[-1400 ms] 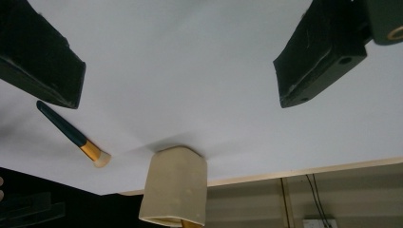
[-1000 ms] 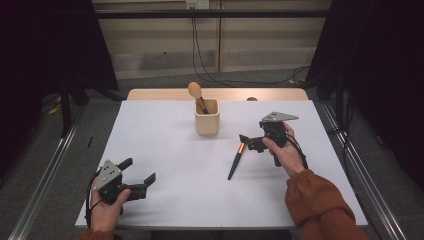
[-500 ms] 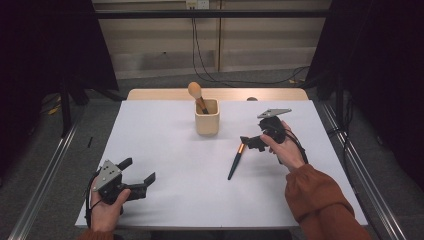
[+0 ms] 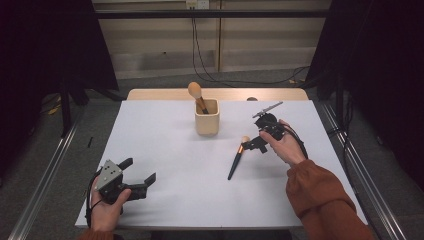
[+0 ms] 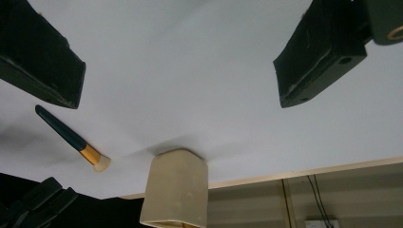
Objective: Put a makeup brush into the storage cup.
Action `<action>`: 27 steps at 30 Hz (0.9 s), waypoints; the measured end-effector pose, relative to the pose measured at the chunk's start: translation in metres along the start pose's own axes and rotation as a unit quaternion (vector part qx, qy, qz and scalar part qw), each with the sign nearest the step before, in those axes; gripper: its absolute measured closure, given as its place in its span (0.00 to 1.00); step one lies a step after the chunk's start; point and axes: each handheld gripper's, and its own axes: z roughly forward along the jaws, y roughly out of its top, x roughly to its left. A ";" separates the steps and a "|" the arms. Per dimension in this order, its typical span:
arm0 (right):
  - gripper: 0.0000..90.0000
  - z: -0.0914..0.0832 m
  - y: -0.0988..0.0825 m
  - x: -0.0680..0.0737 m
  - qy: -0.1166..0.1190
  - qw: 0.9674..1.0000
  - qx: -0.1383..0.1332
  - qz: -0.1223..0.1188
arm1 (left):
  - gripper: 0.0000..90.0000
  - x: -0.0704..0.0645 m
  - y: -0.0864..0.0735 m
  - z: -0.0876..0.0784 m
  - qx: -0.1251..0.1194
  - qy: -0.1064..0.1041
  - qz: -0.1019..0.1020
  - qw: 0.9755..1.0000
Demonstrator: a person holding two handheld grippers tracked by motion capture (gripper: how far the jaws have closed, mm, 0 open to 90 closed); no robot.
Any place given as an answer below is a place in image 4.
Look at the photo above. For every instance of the small makeup brush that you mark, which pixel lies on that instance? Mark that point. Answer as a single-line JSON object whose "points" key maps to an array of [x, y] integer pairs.
{"points": [[235, 165]]}

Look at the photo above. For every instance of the person's right hand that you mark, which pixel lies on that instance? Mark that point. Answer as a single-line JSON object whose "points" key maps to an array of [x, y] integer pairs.
{"points": [[288, 146]]}

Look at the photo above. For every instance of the large makeup brush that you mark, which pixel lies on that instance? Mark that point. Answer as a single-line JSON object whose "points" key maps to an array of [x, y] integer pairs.
{"points": [[194, 90]]}

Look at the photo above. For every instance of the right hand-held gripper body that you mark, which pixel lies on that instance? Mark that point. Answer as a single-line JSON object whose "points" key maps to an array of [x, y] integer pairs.
{"points": [[271, 128]]}

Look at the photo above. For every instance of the black curtain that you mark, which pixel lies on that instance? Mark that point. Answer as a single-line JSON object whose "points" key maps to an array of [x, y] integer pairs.
{"points": [[383, 66], [40, 50]]}

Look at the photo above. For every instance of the person's left hand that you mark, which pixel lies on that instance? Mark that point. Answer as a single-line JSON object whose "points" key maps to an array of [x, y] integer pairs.
{"points": [[105, 215]]}

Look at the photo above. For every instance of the black metal stand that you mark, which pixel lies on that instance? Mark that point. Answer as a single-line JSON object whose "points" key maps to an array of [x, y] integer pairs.
{"points": [[65, 110]]}

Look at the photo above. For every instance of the white wall socket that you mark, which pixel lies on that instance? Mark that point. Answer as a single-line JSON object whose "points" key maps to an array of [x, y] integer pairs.
{"points": [[196, 4]]}

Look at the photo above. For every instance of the metal floor rail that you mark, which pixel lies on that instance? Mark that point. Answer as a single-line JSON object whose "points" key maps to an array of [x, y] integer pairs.
{"points": [[43, 186], [366, 186]]}

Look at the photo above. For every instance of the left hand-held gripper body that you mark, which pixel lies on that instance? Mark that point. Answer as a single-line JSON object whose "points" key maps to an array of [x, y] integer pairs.
{"points": [[108, 176]]}

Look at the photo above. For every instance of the cream square brush holder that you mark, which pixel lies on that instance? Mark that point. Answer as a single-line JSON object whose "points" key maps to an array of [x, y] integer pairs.
{"points": [[206, 125]]}

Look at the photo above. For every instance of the white table cover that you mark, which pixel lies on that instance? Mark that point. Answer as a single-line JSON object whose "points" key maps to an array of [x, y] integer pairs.
{"points": [[173, 173]]}

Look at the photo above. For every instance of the long desk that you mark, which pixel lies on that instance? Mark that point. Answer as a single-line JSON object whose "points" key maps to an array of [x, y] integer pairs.
{"points": [[150, 14]]}

